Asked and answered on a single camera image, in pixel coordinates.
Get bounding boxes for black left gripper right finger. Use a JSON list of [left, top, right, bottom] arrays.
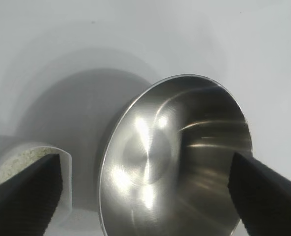
[[228, 151, 291, 236]]

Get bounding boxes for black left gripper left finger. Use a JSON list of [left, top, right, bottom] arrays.
[[0, 153, 64, 236]]

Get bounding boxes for white rice grains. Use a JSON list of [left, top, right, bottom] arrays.
[[0, 145, 59, 185]]

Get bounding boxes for clear plastic measuring cup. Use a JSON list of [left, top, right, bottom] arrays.
[[0, 142, 73, 226]]

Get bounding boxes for stainless steel mixing bowl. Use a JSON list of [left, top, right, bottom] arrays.
[[97, 73, 253, 236]]

